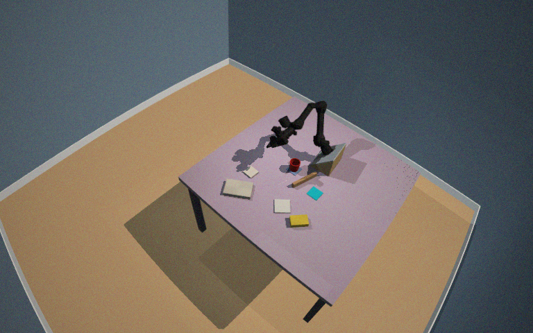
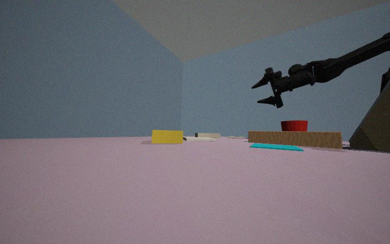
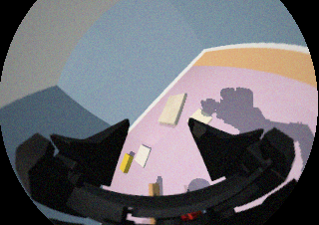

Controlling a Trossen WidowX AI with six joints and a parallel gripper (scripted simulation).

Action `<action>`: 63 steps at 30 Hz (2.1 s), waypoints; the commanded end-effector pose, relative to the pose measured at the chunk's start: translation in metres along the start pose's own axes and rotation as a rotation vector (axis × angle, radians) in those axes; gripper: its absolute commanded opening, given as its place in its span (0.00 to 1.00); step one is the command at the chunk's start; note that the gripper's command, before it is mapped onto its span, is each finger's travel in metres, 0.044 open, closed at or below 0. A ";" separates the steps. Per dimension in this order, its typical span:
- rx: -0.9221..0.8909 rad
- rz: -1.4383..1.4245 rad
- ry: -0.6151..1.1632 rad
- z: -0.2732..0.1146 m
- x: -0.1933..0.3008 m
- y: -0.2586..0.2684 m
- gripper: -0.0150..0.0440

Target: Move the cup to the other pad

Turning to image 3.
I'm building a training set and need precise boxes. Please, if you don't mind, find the small beige flat square tile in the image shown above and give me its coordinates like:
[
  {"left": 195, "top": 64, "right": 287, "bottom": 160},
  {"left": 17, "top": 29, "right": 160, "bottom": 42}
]
[{"left": 191, "top": 109, "right": 212, "bottom": 124}]

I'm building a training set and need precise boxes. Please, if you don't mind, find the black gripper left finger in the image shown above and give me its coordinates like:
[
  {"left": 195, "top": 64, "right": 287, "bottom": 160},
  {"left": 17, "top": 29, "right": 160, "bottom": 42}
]
[{"left": 49, "top": 118, "right": 131, "bottom": 186}]

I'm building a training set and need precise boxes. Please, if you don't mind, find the brown flat bar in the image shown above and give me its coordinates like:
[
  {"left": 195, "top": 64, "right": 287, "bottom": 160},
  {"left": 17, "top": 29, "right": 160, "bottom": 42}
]
[{"left": 149, "top": 182, "right": 160, "bottom": 224}]

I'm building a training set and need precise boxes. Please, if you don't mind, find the red cup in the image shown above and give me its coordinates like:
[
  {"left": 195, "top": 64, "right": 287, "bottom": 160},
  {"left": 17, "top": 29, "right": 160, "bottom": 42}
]
[{"left": 180, "top": 210, "right": 202, "bottom": 222}]

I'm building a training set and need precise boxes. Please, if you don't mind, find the white square tile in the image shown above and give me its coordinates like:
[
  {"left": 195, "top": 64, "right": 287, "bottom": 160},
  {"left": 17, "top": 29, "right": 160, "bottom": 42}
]
[{"left": 135, "top": 144, "right": 151, "bottom": 168}]

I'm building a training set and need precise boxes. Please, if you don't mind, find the yellow rectangular block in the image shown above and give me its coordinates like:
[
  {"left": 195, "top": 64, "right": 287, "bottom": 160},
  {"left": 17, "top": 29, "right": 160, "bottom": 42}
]
[{"left": 120, "top": 153, "right": 133, "bottom": 173}]

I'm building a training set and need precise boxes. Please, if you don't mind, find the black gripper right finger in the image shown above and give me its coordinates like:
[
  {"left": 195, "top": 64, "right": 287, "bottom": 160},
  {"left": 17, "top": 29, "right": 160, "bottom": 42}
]
[{"left": 188, "top": 118, "right": 264, "bottom": 181}]

